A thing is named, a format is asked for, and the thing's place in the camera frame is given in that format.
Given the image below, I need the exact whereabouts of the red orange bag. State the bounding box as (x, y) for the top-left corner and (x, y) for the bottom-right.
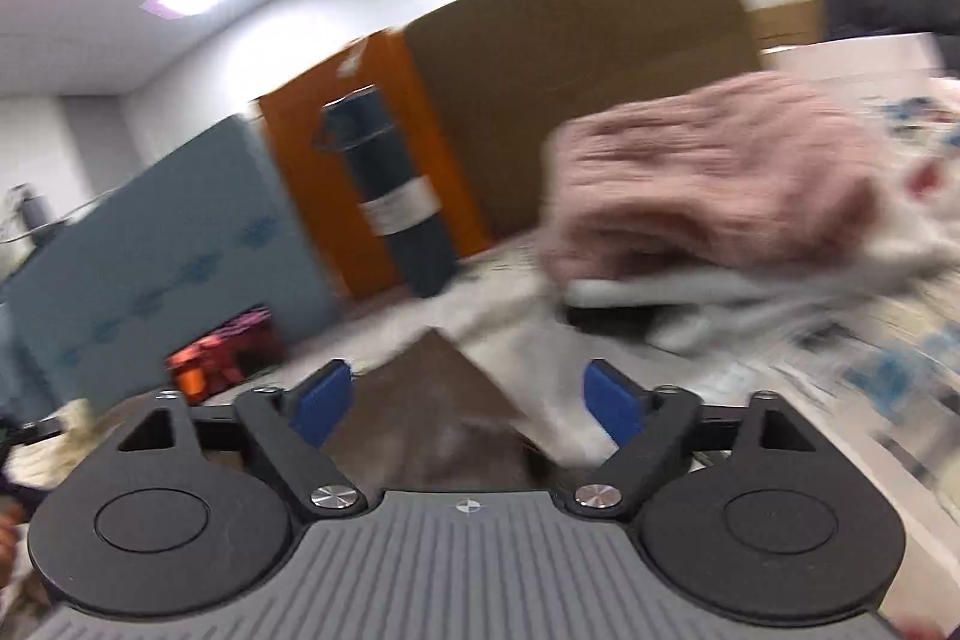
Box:
(163, 305), (287, 407)

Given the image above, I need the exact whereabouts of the large brown cardboard box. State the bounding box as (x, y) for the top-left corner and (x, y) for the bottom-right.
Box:
(403, 0), (767, 260)

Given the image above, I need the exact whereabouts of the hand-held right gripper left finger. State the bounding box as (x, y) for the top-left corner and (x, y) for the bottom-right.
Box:
(112, 360), (369, 525)

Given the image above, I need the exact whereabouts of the brown cloth garment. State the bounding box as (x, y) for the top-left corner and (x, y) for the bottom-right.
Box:
(327, 325), (557, 492)

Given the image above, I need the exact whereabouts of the grey chair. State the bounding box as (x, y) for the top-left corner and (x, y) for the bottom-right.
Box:
(820, 0), (960, 43)

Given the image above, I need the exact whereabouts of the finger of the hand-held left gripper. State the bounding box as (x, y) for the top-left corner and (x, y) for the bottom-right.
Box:
(0, 419), (62, 525)

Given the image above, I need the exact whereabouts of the blue grey patterned box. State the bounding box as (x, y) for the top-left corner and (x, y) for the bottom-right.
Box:
(0, 113), (347, 412)

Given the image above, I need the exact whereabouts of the pink knitted sweater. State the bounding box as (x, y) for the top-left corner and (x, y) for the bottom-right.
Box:
(534, 70), (887, 300)

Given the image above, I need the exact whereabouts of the dark blue cylinder roll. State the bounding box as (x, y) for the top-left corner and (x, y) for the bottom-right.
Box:
(313, 83), (464, 301)

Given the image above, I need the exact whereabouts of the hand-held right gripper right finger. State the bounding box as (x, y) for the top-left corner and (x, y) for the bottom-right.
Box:
(573, 358), (821, 525)

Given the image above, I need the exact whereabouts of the cream knitted cloth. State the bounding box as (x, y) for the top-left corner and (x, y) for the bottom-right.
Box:
(6, 398), (100, 487)

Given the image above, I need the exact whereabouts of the white grey folded garment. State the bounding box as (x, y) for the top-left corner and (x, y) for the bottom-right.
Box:
(559, 156), (960, 357)

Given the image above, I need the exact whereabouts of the orange cardboard box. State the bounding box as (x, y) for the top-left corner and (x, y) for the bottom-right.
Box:
(253, 29), (497, 305)

